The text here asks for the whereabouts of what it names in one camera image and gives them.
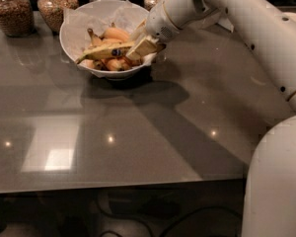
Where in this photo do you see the white folded paper stand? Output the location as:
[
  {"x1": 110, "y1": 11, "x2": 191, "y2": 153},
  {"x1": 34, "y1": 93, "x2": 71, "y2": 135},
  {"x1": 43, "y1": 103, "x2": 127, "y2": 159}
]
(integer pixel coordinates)
[{"x1": 217, "y1": 16, "x2": 235, "y2": 33}]

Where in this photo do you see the leftmost glass grain jar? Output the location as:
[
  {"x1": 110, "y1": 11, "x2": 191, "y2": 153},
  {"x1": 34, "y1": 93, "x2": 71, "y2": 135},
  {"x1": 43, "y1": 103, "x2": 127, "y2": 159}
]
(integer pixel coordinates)
[{"x1": 0, "y1": 0, "x2": 35, "y2": 38}]

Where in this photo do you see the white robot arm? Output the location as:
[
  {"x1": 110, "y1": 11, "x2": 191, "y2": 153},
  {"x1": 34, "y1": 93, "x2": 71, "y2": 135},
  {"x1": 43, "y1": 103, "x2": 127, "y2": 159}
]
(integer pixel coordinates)
[{"x1": 127, "y1": 0, "x2": 296, "y2": 237}]

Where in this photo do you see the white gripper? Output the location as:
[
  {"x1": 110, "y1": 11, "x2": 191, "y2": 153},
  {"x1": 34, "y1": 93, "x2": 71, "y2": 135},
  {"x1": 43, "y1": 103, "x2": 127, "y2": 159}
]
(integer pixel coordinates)
[{"x1": 125, "y1": 1, "x2": 180, "y2": 60}]

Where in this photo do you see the white ceramic bowl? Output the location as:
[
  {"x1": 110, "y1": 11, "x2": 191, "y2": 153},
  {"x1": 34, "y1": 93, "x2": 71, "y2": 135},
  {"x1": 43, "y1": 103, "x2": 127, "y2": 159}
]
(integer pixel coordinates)
[{"x1": 59, "y1": 0, "x2": 157, "y2": 80}]

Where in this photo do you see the large yellow spotted banana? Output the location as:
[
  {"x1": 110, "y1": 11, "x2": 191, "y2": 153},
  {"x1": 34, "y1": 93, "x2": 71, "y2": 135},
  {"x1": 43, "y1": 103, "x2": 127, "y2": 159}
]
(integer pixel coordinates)
[{"x1": 75, "y1": 41, "x2": 134, "y2": 64}]

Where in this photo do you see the black floor cable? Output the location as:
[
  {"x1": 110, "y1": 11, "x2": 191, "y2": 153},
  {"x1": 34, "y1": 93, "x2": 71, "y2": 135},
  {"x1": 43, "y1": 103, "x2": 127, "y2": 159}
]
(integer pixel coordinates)
[{"x1": 95, "y1": 190, "x2": 246, "y2": 237}]

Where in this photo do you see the white paper bowl liner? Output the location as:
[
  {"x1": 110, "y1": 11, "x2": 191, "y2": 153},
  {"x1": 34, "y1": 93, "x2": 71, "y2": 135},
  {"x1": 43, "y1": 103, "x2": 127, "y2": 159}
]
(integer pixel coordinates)
[{"x1": 59, "y1": 0, "x2": 148, "y2": 60}]

